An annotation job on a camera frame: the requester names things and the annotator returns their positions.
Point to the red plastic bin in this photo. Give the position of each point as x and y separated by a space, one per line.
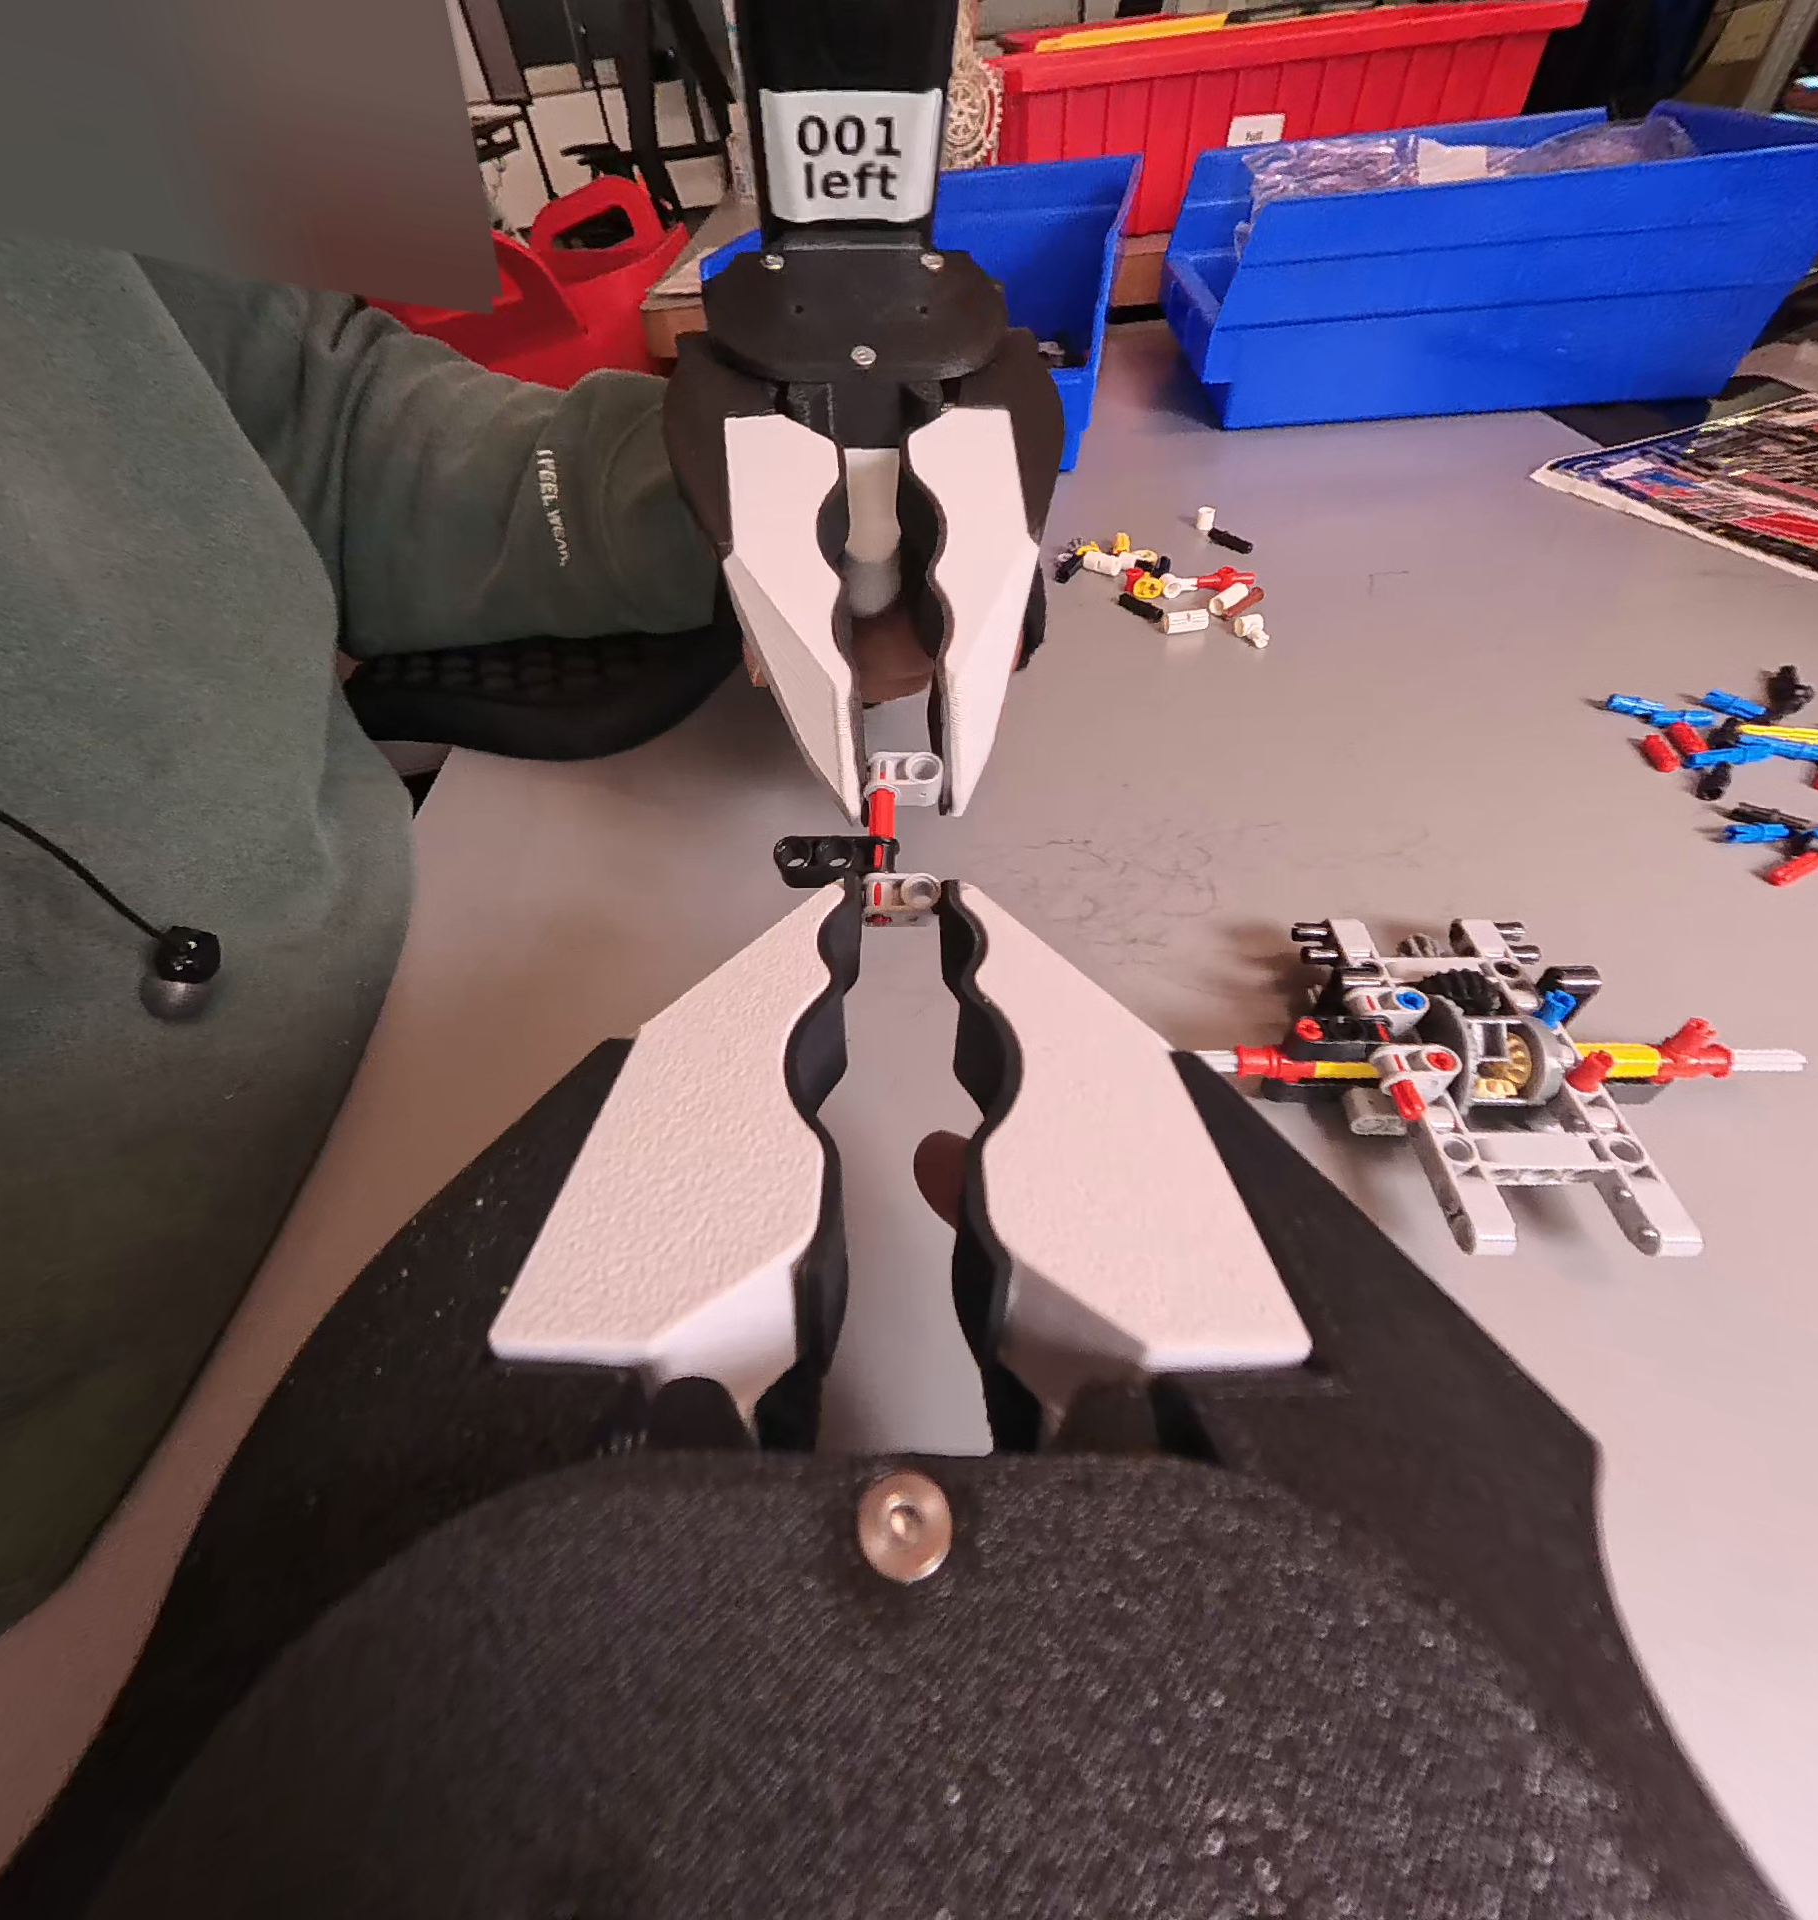
1298 106

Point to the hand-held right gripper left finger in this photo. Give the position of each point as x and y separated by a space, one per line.
668 1200

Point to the clear plastic bag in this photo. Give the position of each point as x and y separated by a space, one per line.
1345 165

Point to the blue bin with lego pieces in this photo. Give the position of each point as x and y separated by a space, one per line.
1029 240

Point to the yellow plastic strip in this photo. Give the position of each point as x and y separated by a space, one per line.
1134 30

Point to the person's left hand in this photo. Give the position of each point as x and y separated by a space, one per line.
886 659

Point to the grey lego connector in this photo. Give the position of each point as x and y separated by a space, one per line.
915 896
915 770

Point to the person's green hoodie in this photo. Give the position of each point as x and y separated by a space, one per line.
98 750

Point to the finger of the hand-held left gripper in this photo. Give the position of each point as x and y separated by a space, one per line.
992 555
773 527

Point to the red plastic container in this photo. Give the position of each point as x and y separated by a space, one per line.
594 286

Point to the black lego connector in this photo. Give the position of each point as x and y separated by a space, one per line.
810 856

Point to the lego sticker sheet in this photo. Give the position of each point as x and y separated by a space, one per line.
1720 480

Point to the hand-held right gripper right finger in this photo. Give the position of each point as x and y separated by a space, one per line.
1134 1200

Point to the white laser-cut gears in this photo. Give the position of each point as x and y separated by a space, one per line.
976 90

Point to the blue plastic bin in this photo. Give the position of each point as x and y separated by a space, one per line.
1750 195
1449 361

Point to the scattered white red lego pieces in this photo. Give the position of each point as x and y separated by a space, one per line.
1164 579

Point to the grey lego gearbox assembly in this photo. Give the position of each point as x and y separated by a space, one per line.
1540 1163

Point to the pile of coloured lego pins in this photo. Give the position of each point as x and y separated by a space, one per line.
1750 744

